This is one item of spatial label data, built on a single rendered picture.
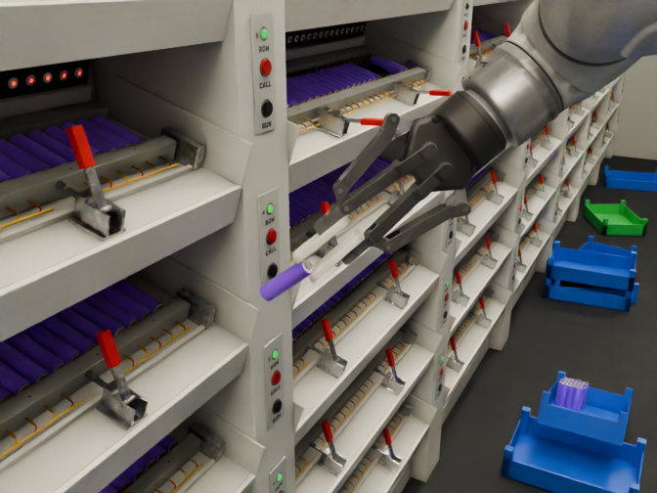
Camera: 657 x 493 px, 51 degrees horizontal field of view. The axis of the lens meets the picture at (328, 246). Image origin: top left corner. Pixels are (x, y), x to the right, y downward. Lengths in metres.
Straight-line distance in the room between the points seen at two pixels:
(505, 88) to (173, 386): 0.44
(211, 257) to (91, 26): 0.32
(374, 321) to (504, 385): 0.96
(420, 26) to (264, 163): 0.67
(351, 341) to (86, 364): 0.57
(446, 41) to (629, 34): 0.81
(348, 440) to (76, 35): 0.90
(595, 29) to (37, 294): 0.46
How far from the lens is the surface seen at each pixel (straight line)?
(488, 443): 1.90
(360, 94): 1.08
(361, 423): 1.31
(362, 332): 1.20
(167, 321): 0.78
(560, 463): 1.88
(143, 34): 0.62
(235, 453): 0.92
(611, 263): 2.85
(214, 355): 0.78
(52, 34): 0.55
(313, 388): 1.06
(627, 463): 1.94
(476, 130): 0.67
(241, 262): 0.77
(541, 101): 0.68
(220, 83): 0.72
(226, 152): 0.73
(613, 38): 0.57
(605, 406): 2.11
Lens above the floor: 1.14
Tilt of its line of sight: 22 degrees down
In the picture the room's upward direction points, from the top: straight up
